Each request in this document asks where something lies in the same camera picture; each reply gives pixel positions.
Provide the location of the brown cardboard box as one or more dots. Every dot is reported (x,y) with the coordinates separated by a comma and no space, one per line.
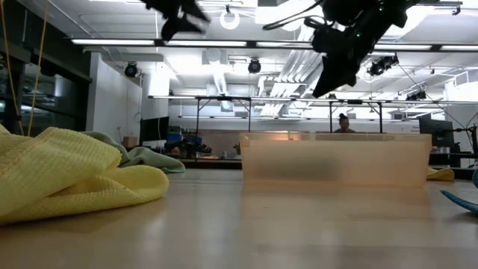
(130,142)

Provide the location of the yellow microfiber towel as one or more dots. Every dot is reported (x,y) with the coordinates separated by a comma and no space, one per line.
(440,174)

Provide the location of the black boom stand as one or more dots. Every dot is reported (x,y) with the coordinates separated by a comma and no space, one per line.
(471,143)

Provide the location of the black ceiling spotlight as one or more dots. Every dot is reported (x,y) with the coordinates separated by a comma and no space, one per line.
(130,70)
(382,65)
(416,96)
(254,66)

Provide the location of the white strip light bar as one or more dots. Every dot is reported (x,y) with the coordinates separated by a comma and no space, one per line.
(112,42)

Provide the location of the yellow waffle-weave towel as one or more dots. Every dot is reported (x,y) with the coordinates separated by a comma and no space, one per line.
(67,168)

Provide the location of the green microfiber towel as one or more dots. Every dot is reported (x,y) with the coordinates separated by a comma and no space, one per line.
(149,158)

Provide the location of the black computer monitor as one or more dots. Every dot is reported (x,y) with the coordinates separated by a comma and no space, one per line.
(436,132)
(154,130)

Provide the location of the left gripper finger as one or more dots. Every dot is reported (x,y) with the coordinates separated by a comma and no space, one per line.
(196,23)
(171,28)

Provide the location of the blue microfiber towel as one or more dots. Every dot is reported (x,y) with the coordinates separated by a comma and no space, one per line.
(461,202)

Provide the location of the orange translucent plastic bin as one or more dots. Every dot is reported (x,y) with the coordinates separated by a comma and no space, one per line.
(373,160)

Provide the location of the person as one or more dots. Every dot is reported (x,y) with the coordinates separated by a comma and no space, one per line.
(343,126)

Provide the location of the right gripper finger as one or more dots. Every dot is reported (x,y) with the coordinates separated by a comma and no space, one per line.
(347,71)
(328,74)

